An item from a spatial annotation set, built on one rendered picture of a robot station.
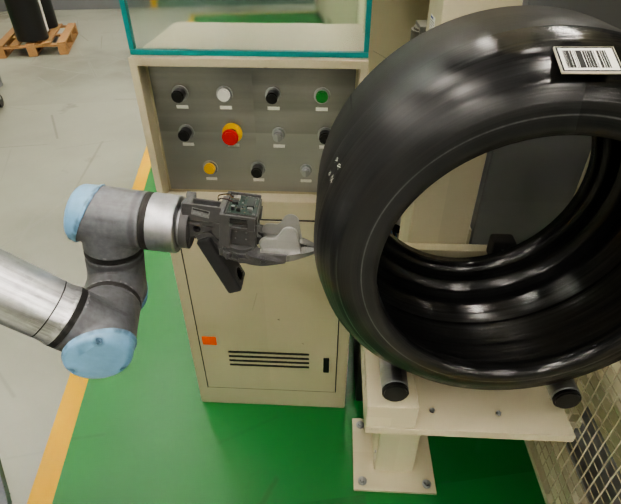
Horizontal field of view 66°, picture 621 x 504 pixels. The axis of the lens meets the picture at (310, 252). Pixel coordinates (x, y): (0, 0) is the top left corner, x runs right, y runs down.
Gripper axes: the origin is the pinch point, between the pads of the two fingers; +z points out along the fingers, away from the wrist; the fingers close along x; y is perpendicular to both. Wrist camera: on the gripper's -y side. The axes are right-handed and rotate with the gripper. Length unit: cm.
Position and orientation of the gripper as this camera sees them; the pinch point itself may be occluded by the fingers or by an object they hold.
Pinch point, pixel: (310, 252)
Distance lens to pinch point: 76.2
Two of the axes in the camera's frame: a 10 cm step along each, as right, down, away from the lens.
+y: 1.2, -8.0, -5.9
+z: 9.9, 1.3, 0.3
